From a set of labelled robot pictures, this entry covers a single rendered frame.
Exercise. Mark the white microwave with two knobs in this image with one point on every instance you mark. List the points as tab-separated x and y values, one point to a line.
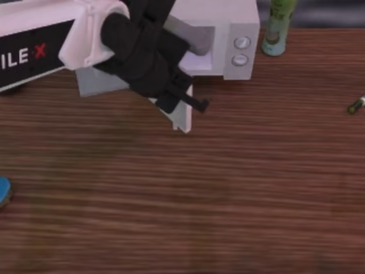
242	28

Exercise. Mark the green and teal bottle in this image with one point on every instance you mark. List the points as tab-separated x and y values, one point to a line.
274	37

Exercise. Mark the small green marker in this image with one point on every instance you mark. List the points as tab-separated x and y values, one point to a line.
355	105

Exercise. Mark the blue round object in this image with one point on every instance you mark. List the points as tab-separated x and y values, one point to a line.
3	189

